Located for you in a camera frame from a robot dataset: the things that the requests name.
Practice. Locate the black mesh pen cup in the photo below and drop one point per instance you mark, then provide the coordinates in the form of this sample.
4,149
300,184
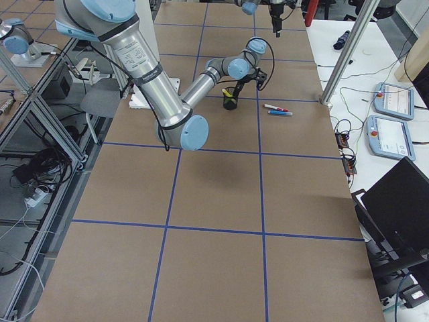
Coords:
227,104

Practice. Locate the lower teach pendant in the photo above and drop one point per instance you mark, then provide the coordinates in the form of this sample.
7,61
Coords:
389,138

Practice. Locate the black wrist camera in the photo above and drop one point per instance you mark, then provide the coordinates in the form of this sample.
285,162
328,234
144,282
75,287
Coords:
260,78

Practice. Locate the aluminium frame structure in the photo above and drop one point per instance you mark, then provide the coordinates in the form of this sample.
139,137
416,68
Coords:
45,143

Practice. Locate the teach pendant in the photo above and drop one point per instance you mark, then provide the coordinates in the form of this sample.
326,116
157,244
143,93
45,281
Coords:
389,138
394,101

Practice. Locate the upper orange black adapter box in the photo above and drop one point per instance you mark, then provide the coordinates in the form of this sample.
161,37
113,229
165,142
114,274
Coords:
341,140

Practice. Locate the red capped white marker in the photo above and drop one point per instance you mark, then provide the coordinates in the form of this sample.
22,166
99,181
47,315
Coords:
275,108

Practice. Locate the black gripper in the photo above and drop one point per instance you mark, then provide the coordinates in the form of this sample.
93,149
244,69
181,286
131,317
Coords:
276,11
243,81

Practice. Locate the brown paper table cover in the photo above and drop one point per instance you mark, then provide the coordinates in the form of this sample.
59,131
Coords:
259,225

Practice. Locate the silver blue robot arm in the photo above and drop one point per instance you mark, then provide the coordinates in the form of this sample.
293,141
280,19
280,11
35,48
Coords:
116,23
249,7

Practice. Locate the aluminium frame post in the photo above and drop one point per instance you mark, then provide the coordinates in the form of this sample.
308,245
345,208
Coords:
356,33

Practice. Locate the yellow highlighter pen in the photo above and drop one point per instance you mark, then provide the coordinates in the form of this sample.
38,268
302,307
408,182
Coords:
226,93

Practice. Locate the blue marker pen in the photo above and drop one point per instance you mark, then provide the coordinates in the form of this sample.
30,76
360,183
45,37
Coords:
280,113

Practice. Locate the white power strip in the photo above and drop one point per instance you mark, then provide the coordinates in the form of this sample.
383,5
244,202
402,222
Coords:
38,195

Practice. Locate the black laptop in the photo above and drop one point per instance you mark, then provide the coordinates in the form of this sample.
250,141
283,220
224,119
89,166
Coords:
398,205

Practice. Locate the upper teach pendant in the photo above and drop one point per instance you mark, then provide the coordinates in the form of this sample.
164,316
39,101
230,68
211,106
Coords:
394,101

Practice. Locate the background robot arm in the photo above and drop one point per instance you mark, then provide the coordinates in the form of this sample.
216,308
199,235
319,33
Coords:
17,40

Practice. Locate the grey office chair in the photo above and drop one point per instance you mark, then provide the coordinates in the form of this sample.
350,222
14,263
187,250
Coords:
103,97

